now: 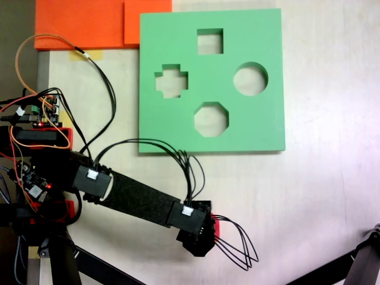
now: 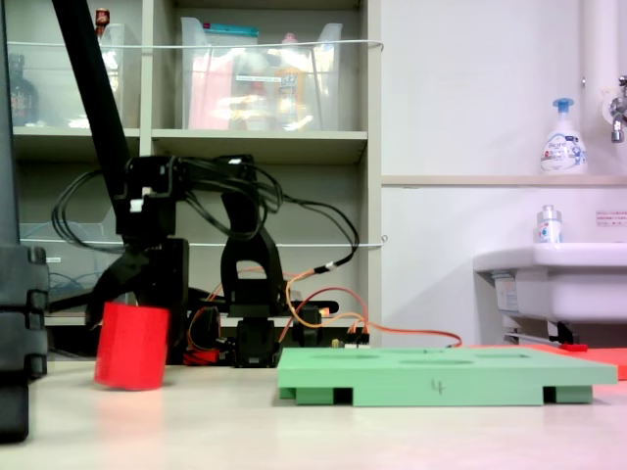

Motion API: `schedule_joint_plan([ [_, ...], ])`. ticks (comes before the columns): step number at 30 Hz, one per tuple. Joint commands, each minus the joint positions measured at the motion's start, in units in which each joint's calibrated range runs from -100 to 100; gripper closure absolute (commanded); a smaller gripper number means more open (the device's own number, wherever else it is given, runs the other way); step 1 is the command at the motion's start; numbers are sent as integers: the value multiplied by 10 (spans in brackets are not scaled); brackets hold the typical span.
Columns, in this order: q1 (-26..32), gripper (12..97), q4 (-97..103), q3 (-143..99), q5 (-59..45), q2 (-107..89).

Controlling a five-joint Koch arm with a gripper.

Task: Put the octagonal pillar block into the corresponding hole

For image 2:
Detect large clear plastic bin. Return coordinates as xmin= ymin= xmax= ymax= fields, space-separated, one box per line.
xmin=179 ymin=17 xmax=344 ymax=132

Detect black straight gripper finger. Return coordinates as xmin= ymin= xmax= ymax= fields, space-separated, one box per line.
xmin=168 ymin=302 xmax=191 ymax=354

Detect red octagonal pillar block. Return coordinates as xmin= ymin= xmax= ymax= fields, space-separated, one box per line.
xmin=94 ymin=302 xmax=170 ymax=392

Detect orange cable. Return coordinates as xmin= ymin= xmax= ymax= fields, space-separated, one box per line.
xmin=279 ymin=266 xmax=464 ymax=350

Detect white blue pump soap bottle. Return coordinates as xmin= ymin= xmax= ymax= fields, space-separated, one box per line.
xmin=540 ymin=97 xmax=589 ymax=176

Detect green shape-sorter board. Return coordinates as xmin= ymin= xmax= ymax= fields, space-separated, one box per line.
xmin=276 ymin=346 xmax=618 ymax=407

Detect beige shelf unit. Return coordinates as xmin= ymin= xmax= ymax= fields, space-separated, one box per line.
xmin=4 ymin=0 xmax=383 ymax=363

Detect red flat mat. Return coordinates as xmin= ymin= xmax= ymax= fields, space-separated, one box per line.
xmin=468 ymin=343 xmax=627 ymax=381

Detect blue cable coil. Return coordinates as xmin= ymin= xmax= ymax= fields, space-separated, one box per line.
xmin=21 ymin=219 xmax=129 ymax=296

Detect red cable coil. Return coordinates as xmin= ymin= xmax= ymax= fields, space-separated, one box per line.
xmin=182 ymin=307 xmax=221 ymax=366

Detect white vertical pipe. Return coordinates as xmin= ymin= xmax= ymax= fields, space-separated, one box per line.
xmin=579 ymin=0 xmax=621 ymax=175

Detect teal-edged package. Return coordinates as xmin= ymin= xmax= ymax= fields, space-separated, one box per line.
xmin=203 ymin=22 xmax=260 ymax=46

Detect metal faucet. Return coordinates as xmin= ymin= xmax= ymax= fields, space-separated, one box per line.
xmin=605 ymin=74 xmax=627 ymax=144

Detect small clear sanitizer bottle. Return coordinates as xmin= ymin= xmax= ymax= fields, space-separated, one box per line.
xmin=534 ymin=204 xmax=564 ymax=245

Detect red-capped brown bottle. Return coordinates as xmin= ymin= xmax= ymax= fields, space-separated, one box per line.
xmin=94 ymin=7 xmax=120 ymax=94

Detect notched black stack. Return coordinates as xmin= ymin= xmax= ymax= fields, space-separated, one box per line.
xmin=0 ymin=244 xmax=50 ymax=445

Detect clear plastic storage box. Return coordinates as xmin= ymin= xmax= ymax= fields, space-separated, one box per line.
xmin=7 ymin=22 xmax=129 ymax=129

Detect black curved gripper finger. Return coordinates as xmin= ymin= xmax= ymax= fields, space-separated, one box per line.
xmin=84 ymin=247 xmax=150 ymax=331

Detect dark round bottle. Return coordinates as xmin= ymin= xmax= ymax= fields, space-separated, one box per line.
xmin=8 ymin=53 xmax=40 ymax=127

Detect white sink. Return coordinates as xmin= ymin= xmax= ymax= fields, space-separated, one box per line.
xmin=472 ymin=242 xmax=627 ymax=325

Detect clear file box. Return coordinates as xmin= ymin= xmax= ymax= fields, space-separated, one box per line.
xmin=19 ymin=205 xmax=136 ymax=317

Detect dark grey upright post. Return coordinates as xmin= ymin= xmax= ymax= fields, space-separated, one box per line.
xmin=0 ymin=0 xmax=22 ymax=247

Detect pink-capped orange-label bottle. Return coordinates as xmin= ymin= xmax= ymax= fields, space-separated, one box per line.
xmin=274 ymin=32 xmax=308 ymax=129

